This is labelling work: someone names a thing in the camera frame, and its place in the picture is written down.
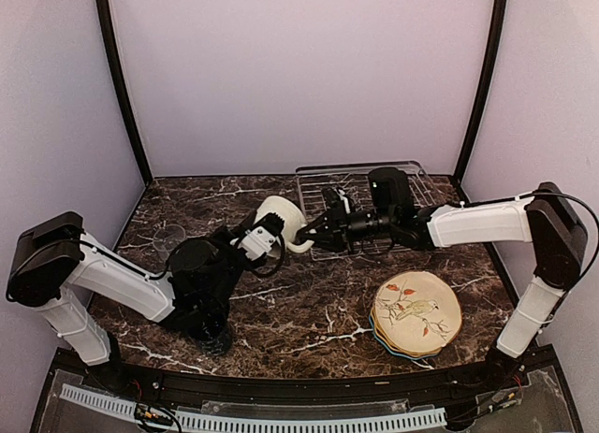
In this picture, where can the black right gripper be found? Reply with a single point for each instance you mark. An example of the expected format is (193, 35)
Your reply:
(336, 232)

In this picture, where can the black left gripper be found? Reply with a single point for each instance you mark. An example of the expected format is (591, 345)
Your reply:
(238, 233)

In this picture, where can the cream ceramic mug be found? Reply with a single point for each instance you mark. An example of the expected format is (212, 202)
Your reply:
(293, 219)

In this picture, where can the clear drinking glass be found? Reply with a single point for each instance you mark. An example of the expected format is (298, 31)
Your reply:
(167, 238)

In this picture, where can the dark blue ceramic mug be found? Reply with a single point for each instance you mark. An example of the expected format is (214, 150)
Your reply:
(218, 346)

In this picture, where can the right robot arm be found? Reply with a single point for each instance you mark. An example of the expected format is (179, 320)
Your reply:
(544, 218)

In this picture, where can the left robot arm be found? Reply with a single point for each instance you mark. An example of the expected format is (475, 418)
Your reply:
(190, 295)

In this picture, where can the blue plate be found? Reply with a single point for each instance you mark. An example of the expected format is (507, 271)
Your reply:
(398, 353)

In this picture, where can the cream bird pattern plate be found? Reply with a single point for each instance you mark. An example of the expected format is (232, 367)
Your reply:
(415, 315)

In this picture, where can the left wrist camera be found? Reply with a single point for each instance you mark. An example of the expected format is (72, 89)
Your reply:
(259, 243)

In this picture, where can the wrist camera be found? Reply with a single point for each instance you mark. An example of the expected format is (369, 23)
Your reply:
(336, 197)
(259, 243)

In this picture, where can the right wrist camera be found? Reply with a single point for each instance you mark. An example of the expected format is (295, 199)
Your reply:
(336, 197)

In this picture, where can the metal wire dish rack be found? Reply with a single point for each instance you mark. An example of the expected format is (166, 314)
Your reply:
(353, 179)

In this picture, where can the black front rail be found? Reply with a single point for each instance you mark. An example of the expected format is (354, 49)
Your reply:
(461, 389)

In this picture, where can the left black frame post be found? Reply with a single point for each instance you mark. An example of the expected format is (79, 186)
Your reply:
(120, 88)

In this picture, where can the black frame post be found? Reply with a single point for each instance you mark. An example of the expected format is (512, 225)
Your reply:
(120, 88)
(496, 26)

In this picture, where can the right black frame post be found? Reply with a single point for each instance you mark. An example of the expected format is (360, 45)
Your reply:
(496, 26)

